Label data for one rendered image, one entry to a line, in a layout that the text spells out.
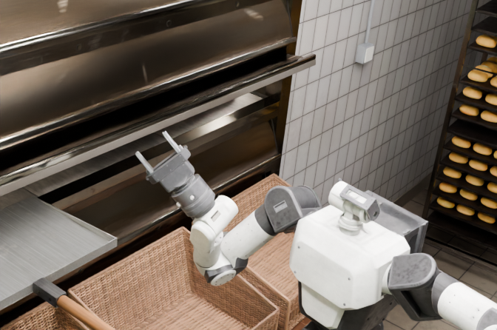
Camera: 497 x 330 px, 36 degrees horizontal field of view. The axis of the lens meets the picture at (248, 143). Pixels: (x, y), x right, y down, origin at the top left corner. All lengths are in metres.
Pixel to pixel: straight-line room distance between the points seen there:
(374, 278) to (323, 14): 1.63
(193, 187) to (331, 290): 0.43
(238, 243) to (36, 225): 0.58
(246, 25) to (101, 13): 0.76
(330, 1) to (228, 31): 0.68
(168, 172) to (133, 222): 0.81
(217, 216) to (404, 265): 0.47
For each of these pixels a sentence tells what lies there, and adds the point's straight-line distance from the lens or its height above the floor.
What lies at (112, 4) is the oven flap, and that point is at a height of 1.76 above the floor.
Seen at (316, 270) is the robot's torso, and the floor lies 1.30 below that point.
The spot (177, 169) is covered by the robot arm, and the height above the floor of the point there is 1.51.
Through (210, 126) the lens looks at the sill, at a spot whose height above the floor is 1.18.
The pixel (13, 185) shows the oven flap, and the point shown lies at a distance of 2.03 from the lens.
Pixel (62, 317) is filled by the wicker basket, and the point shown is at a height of 0.80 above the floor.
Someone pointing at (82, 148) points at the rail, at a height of 1.43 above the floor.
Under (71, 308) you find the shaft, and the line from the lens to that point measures 1.93.
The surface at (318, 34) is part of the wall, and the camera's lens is 3.27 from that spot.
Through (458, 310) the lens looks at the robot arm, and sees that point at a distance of 1.76.
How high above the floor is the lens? 2.41
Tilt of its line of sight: 26 degrees down
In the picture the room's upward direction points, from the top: 6 degrees clockwise
